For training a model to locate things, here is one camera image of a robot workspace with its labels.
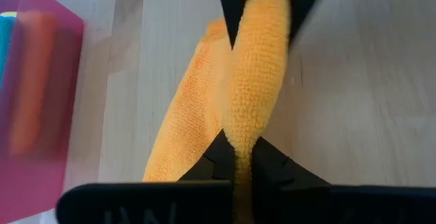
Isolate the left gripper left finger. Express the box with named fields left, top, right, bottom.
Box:
left=56, top=130, right=236, bottom=224

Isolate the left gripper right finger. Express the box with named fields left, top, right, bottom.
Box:
left=251, top=136, right=436, bottom=224

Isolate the orange microfiber towel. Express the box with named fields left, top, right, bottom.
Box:
left=142, top=0, right=292, bottom=224

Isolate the red plastic bin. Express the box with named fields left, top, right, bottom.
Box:
left=0, top=0, right=86, bottom=223

